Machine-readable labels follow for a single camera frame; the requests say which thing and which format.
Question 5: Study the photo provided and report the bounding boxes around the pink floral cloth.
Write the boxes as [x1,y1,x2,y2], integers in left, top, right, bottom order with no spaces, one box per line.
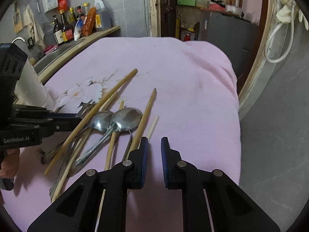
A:
[1,37,242,232]

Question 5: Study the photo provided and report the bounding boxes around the steel spoon large bowl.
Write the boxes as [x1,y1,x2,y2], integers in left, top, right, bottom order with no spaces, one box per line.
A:
[69,107,143,177]

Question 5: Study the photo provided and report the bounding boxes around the red label sauce bottle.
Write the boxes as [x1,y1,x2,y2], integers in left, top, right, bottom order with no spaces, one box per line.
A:
[59,9,74,43]

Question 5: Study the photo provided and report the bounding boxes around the steel spoon small bowl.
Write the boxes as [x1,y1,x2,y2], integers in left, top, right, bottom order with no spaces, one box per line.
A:
[49,111,113,200]

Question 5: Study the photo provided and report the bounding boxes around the pale white chopstick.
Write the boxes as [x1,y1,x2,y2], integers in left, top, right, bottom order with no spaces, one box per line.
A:
[147,115,159,141]

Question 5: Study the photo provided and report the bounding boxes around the thin bamboo chopstick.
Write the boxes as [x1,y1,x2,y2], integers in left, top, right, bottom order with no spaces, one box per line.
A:
[95,100,125,232]

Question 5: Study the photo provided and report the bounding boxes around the long bamboo chopstick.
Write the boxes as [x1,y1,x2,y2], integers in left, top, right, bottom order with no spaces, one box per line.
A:
[44,69,138,176]

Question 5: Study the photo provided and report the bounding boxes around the green box on shelf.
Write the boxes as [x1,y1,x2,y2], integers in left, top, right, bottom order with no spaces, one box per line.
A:
[177,0,195,7]

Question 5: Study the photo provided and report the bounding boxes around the white utensil holder cup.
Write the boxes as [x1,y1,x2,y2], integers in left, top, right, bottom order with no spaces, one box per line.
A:
[14,59,54,110]

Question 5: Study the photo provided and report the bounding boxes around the brown wooden chopstick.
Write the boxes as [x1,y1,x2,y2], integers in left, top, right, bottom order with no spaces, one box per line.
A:
[125,88,157,159]

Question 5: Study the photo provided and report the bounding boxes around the hanging beige towel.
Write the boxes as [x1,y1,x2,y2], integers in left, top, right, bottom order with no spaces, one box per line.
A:
[23,4,46,50]

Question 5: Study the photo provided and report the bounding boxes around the grey cabinet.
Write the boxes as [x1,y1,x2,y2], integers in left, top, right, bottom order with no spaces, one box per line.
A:
[198,11,258,78]

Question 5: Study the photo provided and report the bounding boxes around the chrome sink faucet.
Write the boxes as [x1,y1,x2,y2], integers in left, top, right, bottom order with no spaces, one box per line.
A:
[11,36,35,51]

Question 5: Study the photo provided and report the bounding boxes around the cream rubber gloves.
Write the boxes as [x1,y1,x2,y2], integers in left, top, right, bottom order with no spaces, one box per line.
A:
[276,0,308,31]

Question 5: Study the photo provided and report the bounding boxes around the white hose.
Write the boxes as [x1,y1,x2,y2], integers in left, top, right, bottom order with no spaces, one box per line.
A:
[264,3,296,64]

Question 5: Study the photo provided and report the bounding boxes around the dark soy sauce bottle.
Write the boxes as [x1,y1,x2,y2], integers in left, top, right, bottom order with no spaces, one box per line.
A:
[53,15,65,46]

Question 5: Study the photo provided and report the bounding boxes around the white wall box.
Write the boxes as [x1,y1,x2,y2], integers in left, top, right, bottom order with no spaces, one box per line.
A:
[42,0,58,13]

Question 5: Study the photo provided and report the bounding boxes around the red plastic bag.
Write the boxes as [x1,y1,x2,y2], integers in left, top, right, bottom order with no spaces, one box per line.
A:
[58,0,68,11]

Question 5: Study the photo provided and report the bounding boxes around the person's left hand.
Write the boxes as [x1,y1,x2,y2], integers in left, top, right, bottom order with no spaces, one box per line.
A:
[0,148,20,179]

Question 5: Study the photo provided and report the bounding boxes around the orange snack bag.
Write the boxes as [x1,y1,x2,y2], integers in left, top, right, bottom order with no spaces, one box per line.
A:
[82,7,96,37]

